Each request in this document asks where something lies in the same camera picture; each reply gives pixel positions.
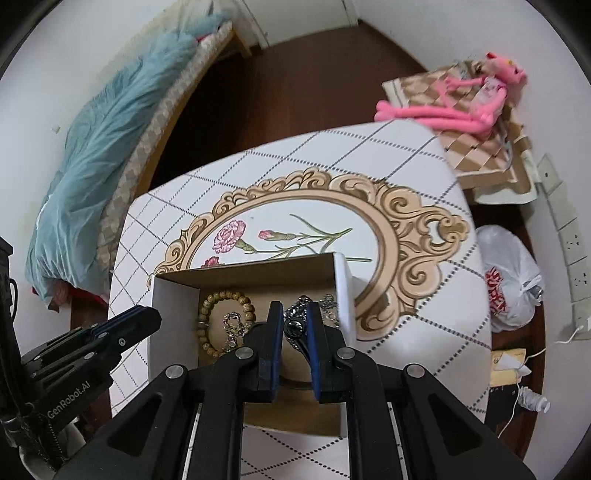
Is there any thin silver chain bracelet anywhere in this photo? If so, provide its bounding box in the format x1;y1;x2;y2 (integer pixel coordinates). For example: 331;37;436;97
222;311;253;354

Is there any wooden bead bracelet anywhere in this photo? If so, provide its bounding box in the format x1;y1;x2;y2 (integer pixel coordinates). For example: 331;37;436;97
198;288;257;359

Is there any diamond pattern tablecloth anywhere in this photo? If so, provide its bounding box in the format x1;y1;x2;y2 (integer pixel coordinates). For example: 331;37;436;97
108;117;493;480

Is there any light blue blanket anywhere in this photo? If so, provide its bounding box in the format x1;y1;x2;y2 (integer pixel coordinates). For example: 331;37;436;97
25;32;200;305
28;18;252;319

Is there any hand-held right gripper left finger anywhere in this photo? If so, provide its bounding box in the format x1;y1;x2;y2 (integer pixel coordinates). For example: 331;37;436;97
53;301;284;480

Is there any white charging cable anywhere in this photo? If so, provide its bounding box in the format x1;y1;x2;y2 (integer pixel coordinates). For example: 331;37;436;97
501;323;591;432

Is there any chunky silver chain bracelet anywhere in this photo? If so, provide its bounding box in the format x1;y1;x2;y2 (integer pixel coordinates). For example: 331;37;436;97
284;295;313;324

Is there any long thin silver necklace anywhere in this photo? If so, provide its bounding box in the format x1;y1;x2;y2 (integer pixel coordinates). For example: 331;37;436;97
318;295;341;329

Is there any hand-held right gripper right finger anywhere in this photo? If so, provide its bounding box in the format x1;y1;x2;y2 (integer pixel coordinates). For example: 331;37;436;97
307;301;539;480

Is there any black smart band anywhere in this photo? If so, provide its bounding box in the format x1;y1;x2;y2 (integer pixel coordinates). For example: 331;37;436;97
284;318;308;352

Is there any white plastic bag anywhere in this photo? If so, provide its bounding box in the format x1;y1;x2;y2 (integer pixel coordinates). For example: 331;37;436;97
475;225;545;334

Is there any small brown cardboard box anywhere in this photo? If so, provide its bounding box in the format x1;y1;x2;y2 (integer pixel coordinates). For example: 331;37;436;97
489;348;527;387

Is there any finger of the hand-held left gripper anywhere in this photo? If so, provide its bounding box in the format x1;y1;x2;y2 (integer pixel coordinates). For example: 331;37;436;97
21;318;162;385
95;305;161;336

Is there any white door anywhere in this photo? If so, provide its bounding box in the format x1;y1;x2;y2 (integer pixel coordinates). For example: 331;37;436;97
252;0;365;47

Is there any pink plush toy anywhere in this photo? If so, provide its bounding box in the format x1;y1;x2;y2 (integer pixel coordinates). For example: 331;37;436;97
375;51;527;136

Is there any white power strip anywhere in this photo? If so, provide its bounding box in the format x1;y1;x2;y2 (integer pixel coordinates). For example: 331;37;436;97
538;154;591;331

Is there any brown checked cushion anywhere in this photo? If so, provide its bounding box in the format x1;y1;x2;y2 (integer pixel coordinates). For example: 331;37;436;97
382;60;539;205

